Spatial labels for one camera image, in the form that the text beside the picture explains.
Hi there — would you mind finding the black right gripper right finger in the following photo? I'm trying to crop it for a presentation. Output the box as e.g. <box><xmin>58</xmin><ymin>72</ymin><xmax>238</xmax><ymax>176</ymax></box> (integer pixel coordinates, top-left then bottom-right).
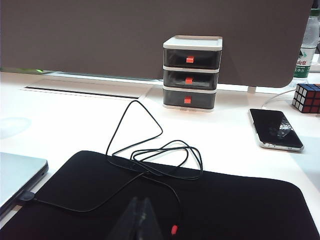
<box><xmin>136</xmin><ymin>196</ymin><xmax>164</xmax><ymax>240</ymax></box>

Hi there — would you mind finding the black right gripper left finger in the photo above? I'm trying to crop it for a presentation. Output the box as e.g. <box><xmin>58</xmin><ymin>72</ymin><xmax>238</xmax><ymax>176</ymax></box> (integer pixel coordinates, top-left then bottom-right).
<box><xmin>107</xmin><ymin>196</ymin><xmax>138</xmax><ymax>240</ymax></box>

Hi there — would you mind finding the silver dell laptop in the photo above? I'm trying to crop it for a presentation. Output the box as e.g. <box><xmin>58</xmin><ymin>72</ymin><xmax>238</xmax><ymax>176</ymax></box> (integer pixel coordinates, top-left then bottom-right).
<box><xmin>0</xmin><ymin>151</ymin><xmax>49</xmax><ymax>221</ymax></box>

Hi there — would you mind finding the black fabric desk mat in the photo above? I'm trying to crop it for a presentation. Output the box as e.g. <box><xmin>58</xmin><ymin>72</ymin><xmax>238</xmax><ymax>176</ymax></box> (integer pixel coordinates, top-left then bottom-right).
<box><xmin>0</xmin><ymin>149</ymin><xmax>320</xmax><ymax>240</ymax></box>

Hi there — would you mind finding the black screen smartphone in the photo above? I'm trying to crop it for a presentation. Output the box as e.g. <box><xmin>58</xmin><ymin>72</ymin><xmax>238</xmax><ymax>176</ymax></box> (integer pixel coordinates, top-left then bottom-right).
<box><xmin>248</xmin><ymin>107</ymin><xmax>305</xmax><ymax>153</ymax></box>

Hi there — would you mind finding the three-drawer desk organizer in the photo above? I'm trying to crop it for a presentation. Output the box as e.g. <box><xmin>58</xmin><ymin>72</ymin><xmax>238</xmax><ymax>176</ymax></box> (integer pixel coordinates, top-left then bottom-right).
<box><xmin>162</xmin><ymin>34</ymin><xmax>223</xmax><ymax>112</ymax></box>

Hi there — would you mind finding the brown fabric desk divider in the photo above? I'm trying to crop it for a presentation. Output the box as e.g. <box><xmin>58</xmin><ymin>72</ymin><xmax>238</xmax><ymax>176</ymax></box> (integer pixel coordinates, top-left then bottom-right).
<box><xmin>0</xmin><ymin>0</ymin><xmax>315</xmax><ymax>89</ymax></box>

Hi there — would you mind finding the rubik's cube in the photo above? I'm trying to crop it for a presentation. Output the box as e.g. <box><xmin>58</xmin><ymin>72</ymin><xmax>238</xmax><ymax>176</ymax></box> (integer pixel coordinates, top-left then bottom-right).
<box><xmin>291</xmin><ymin>83</ymin><xmax>320</xmax><ymax>114</ymax></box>

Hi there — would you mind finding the green label water bottle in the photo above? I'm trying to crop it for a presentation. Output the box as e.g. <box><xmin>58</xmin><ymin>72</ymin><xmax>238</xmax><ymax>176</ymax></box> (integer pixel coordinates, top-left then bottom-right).
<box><xmin>292</xmin><ymin>8</ymin><xmax>320</xmax><ymax>85</ymax></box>

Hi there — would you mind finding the thin black usb cable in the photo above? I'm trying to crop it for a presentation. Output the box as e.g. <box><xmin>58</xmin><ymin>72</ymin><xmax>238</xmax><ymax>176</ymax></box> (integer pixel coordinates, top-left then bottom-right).
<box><xmin>17</xmin><ymin>99</ymin><xmax>203</xmax><ymax>240</ymax></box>

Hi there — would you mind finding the white charging cable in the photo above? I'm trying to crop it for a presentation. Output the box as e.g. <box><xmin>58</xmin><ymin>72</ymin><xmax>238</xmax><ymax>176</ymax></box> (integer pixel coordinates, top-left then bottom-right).
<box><xmin>262</xmin><ymin>88</ymin><xmax>297</xmax><ymax>109</ymax></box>

